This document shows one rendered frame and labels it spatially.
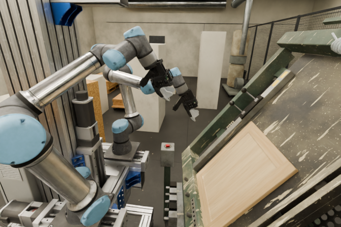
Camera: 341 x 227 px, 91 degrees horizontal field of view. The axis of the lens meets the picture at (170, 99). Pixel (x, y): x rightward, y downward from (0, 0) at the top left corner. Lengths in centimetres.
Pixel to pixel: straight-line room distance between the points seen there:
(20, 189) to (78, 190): 68
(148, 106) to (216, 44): 236
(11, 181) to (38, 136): 83
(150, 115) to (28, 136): 301
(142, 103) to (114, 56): 280
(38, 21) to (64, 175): 61
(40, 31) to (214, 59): 409
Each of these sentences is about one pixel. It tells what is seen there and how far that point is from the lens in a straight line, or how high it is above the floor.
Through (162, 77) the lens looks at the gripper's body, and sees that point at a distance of 73.
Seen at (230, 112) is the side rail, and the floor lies 128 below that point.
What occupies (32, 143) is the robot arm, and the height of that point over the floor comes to 158.
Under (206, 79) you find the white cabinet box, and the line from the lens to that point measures 468.
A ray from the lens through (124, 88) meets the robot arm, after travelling 130.
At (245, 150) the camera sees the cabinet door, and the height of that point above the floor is 123.
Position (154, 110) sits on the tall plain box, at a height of 50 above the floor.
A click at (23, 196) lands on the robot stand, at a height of 96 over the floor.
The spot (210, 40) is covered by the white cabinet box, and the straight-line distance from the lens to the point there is 457.
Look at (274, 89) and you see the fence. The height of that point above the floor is 156.
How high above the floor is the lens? 185
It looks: 20 degrees down
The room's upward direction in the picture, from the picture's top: 1 degrees clockwise
